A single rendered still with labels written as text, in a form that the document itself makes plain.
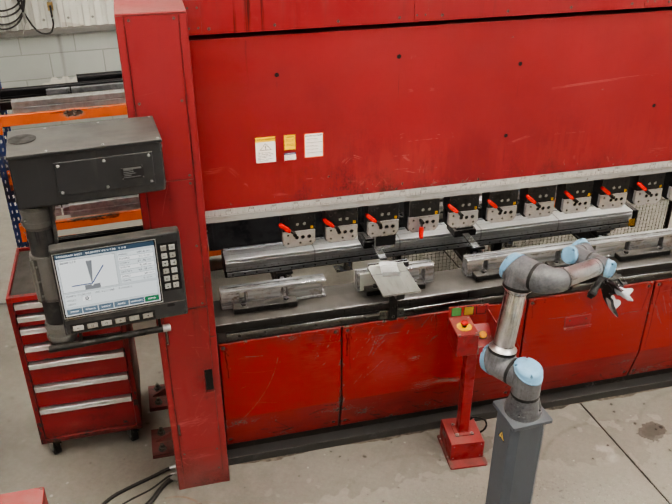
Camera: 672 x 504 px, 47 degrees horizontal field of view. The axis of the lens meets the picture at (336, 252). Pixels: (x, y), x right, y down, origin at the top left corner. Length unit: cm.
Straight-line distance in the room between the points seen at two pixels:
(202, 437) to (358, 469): 82
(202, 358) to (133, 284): 75
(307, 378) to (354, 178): 104
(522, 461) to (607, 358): 131
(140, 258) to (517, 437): 164
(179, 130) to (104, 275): 62
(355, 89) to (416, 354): 140
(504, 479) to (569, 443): 100
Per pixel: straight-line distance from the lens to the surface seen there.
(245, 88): 325
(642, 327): 456
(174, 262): 291
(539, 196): 391
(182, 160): 310
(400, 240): 405
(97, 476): 425
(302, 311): 366
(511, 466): 342
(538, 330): 420
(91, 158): 274
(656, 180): 423
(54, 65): 742
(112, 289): 294
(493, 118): 363
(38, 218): 292
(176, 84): 300
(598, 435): 451
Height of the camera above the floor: 291
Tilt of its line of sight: 30 degrees down
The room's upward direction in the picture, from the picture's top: straight up
